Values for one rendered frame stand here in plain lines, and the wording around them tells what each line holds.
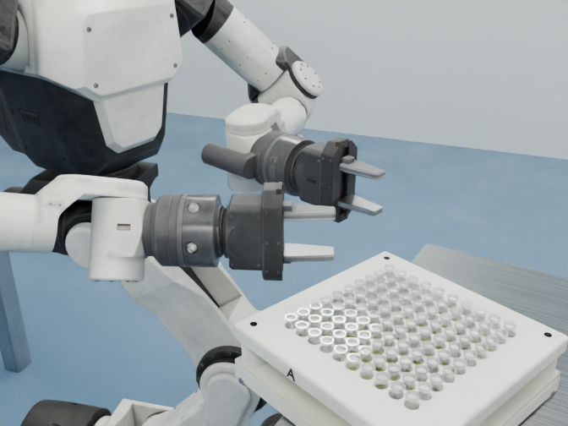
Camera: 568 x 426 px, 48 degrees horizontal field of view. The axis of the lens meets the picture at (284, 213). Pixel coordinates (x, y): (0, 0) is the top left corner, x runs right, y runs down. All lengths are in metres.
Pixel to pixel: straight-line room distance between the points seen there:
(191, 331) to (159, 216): 0.46
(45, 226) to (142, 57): 0.37
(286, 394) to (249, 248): 0.18
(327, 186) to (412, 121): 3.33
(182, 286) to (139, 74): 0.35
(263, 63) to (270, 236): 0.55
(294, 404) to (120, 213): 0.30
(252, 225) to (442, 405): 0.29
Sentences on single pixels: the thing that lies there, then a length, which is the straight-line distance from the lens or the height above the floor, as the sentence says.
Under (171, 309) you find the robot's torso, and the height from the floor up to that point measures 0.70.
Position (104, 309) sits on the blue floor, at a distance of 2.49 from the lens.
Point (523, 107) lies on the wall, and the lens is 4.12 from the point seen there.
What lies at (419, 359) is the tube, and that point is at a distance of 0.63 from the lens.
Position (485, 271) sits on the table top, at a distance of 0.95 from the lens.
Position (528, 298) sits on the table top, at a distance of 0.91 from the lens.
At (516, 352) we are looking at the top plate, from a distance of 0.68.
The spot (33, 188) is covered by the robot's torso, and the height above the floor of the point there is 0.92.
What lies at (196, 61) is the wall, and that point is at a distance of 4.65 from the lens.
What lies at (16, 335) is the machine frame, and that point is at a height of 0.13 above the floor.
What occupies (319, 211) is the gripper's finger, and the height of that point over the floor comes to 1.02.
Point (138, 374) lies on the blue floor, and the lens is 2.16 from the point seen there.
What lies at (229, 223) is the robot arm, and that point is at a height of 1.01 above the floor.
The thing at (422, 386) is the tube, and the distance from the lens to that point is 0.61.
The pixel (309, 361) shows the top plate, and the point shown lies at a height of 0.95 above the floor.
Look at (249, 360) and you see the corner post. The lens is 0.69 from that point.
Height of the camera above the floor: 1.34
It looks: 25 degrees down
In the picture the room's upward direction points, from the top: straight up
